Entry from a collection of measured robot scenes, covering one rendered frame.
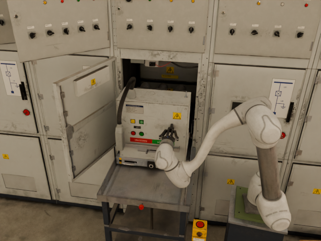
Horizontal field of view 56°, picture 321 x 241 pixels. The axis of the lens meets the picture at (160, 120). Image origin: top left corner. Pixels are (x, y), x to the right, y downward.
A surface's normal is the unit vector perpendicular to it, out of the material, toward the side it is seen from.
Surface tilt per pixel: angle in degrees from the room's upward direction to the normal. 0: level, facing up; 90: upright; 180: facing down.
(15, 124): 90
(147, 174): 0
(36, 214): 0
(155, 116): 90
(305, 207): 90
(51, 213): 0
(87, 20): 90
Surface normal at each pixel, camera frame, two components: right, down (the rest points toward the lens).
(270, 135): 0.04, 0.40
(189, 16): -0.16, 0.47
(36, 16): 0.61, 0.39
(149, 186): 0.01, -0.88
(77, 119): 0.89, 0.23
